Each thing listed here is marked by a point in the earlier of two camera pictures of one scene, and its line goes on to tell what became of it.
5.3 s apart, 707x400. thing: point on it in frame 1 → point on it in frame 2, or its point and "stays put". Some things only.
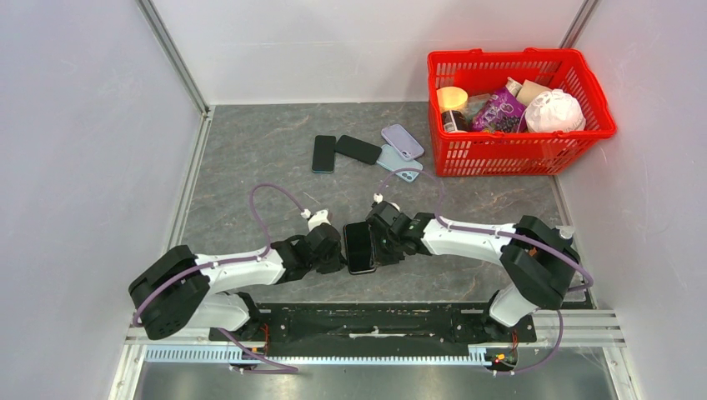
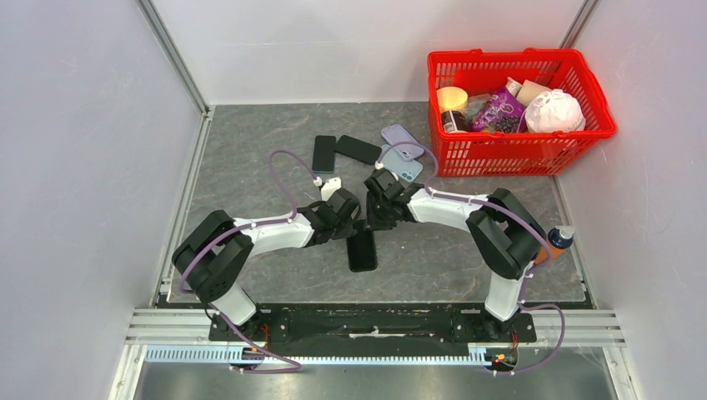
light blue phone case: x=390 y=158 stays put
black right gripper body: x=385 y=249 → x=377 y=215
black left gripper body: x=329 y=264 → x=343 y=229
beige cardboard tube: x=528 y=90 stays put
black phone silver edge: x=359 y=247 stays put
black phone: x=358 y=149 stays put
